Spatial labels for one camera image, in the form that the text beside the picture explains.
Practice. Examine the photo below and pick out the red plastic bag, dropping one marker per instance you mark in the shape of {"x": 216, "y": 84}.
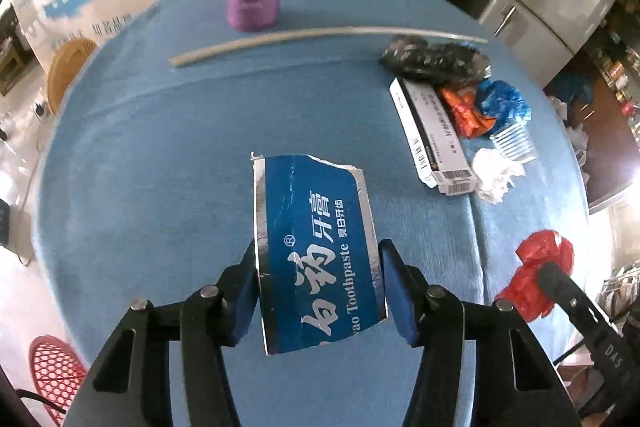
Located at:
{"x": 537, "y": 257}

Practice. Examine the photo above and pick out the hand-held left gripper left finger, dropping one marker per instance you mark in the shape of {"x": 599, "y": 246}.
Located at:
{"x": 245, "y": 292}

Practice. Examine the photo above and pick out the thin white stick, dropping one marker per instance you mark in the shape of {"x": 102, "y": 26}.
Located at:
{"x": 280, "y": 38}

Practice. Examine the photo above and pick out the black plastic bag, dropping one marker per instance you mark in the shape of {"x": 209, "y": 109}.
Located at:
{"x": 430, "y": 57}

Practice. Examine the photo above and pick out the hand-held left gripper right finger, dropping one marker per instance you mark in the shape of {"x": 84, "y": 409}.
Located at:
{"x": 395, "y": 292}

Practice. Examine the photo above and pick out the crumpled blue plastic bag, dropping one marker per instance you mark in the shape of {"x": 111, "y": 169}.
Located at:
{"x": 502, "y": 102}

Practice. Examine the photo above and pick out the blue tablecloth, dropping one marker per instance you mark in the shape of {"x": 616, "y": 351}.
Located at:
{"x": 165, "y": 167}

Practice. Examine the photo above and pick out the red plastic stool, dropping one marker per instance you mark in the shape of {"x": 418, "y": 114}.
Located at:
{"x": 55, "y": 372}

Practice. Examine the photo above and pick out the torn blue toothpaste box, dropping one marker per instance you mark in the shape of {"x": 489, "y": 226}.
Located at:
{"x": 310, "y": 247}

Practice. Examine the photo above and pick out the crumpled white tissue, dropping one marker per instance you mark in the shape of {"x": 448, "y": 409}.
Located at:
{"x": 495, "y": 174}

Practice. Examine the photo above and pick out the orange plastic bag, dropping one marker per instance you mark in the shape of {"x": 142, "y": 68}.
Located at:
{"x": 462, "y": 112}

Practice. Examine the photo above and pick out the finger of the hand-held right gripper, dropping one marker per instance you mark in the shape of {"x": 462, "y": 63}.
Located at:
{"x": 570, "y": 294}

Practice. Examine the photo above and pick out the clear plastic fringe strip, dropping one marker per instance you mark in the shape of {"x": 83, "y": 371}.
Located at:
{"x": 512, "y": 142}

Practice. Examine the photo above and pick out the long white cardboard box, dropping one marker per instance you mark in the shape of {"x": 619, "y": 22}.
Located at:
{"x": 430, "y": 127}

